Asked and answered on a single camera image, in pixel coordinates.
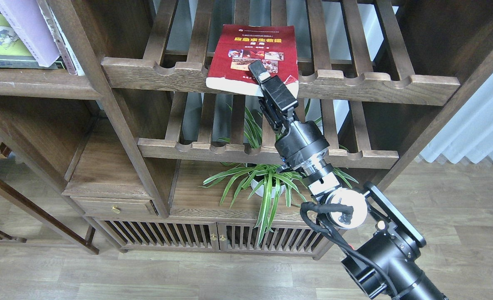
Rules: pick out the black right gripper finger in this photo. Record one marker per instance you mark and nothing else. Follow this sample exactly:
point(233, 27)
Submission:
point(277, 112)
point(272, 86)

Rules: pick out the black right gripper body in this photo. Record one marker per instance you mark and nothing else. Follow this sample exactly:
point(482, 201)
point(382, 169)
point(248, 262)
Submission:
point(302, 148)

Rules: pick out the red paperback book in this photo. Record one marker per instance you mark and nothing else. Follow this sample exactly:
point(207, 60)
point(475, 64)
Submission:
point(240, 45)

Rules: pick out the green and black book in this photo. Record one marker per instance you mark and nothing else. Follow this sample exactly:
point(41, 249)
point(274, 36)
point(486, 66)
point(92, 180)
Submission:
point(14, 53)

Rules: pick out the pale purple white book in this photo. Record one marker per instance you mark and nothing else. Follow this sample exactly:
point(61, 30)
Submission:
point(26, 19)

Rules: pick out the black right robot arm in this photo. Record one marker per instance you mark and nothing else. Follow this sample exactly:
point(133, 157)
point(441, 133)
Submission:
point(380, 244)

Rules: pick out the green spider plant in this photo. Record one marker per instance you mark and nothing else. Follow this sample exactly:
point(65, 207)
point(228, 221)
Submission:
point(264, 180)

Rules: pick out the dark wooden bookshelf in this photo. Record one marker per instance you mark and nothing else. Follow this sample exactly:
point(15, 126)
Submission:
point(141, 124)

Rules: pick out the right slatted cabinet door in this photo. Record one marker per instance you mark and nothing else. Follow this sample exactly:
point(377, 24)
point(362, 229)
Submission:
point(280, 240)

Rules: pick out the slatted cabinet door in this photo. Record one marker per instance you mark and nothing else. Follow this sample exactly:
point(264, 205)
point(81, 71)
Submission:
point(280, 240)
point(161, 235)

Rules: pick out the white book spine upright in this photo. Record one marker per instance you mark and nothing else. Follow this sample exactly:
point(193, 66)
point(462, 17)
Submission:
point(66, 52)

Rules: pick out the wooden drawer with brass knob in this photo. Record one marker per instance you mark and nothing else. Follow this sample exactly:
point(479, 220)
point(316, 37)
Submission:
point(115, 207)

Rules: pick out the left slatted cabinet door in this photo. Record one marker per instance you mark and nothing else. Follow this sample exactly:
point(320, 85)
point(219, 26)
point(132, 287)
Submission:
point(161, 235)

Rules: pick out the white pleated curtain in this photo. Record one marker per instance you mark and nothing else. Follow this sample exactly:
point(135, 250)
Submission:
point(468, 136)

